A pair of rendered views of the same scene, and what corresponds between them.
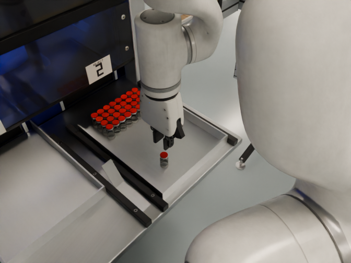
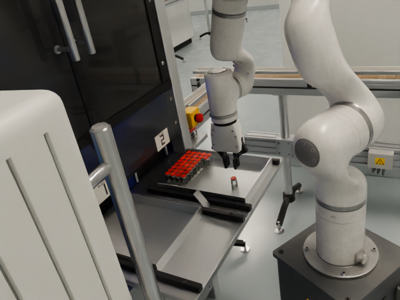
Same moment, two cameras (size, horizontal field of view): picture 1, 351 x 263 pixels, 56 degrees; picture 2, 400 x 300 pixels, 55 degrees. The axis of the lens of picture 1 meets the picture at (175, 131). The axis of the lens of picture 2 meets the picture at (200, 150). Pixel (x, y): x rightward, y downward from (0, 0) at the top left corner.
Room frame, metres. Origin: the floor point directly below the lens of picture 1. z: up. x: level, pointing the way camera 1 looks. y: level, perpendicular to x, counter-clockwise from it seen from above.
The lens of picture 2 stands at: (-0.53, 0.31, 1.65)
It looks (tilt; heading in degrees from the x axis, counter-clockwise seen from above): 28 degrees down; 350
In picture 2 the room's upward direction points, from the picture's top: 10 degrees counter-clockwise
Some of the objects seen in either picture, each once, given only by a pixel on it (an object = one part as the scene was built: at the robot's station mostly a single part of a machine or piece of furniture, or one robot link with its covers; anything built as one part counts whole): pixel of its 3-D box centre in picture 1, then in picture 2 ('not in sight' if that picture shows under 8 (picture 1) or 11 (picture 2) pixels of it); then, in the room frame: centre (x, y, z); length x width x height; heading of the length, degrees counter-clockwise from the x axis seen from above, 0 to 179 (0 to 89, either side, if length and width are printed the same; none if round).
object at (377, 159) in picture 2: not in sight; (380, 159); (0.98, -0.88, 0.50); 0.12 x 0.05 x 0.09; 47
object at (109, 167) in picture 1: (126, 184); (215, 202); (0.47, 0.12, 0.91); 0.14 x 0.03 x 0.06; 48
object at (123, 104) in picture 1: (120, 110); (184, 168); (0.74, 0.16, 0.90); 0.18 x 0.02 x 0.05; 137
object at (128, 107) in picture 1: (126, 114); (189, 168); (0.72, 0.15, 0.90); 0.18 x 0.02 x 0.05; 137
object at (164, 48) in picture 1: (161, 47); (221, 90); (0.55, 0.03, 1.24); 0.09 x 0.08 x 0.13; 113
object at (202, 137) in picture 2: not in sight; (187, 140); (1.03, 0.09, 0.87); 0.14 x 0.13 x 0.02; 47
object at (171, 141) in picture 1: (172, 140); (238, 159); (0.53, 0.01, 1.00); 0.03 x 0.03 x 0.07; 47
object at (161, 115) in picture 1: (162, 104); (227, 133); (0.55, 0.03, 1.10); 0.10 x 0.08 x 0.11; 47
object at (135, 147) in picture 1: (151, 134); (215, 174); (0.65, 0.07, 0.90); 0.34 x 0.26 x 0.04; 47
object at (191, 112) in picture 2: not in sight; (189, 116); (0.99, 0.07, 0.99); 0.08 x 0.07 x 0.07; 47
